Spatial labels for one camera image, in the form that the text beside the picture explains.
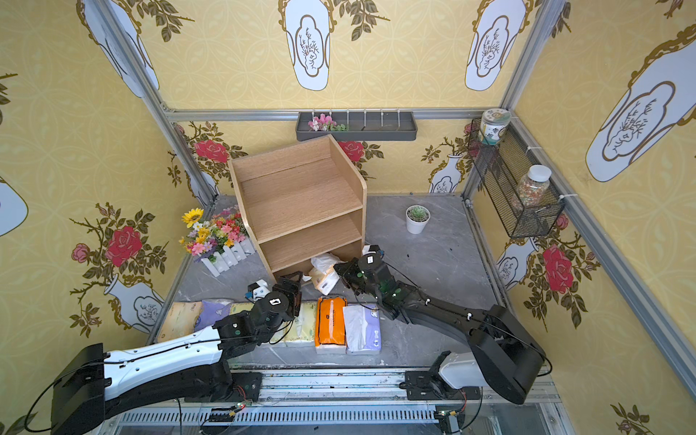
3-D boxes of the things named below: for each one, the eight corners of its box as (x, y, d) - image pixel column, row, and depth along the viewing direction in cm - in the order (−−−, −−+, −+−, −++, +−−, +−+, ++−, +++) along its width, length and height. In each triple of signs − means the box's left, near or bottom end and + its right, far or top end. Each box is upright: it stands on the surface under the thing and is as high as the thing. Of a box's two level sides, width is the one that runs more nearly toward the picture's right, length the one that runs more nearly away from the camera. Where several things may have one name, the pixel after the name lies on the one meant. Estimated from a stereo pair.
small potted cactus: (406, 234, 110) (409, 219, 102) (404, 220, 114) (407, 205, 107) (427, 234, 110) (432, 219, 102) (424, 220, 114) (428, 205, 107)
